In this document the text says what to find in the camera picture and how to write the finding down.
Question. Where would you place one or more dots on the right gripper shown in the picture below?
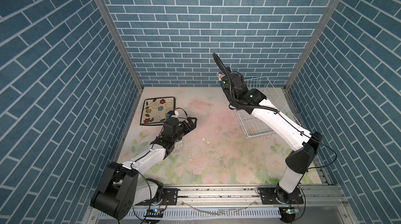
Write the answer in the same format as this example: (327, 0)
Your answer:
(243, 86)

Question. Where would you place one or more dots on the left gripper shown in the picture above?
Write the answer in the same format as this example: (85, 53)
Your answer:
(187, 130)

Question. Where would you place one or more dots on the black square plate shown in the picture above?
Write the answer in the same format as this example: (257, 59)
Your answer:
(155, 110)

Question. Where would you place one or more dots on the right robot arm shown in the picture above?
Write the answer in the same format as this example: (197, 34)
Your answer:
(304, 145)

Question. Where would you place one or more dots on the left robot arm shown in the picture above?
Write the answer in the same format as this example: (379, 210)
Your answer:
(123, 185)

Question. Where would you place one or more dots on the right corner metal profile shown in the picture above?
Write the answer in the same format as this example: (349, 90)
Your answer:
(322, 23)

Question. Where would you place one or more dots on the corner metal profile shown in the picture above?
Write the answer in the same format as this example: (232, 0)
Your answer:
(322, 23)
(105, 14)

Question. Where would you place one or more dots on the left corner metal profile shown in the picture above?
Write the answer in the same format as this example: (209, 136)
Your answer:
(105, 14)

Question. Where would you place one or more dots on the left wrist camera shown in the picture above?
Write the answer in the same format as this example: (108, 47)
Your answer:
(172, 114)

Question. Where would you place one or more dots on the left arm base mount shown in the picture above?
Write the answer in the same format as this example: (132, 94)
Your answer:
(169, 197)

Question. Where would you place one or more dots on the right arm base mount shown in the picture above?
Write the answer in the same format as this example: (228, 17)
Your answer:
(275, 195)

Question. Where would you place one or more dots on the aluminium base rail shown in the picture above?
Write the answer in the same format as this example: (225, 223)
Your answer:
(241, 195)

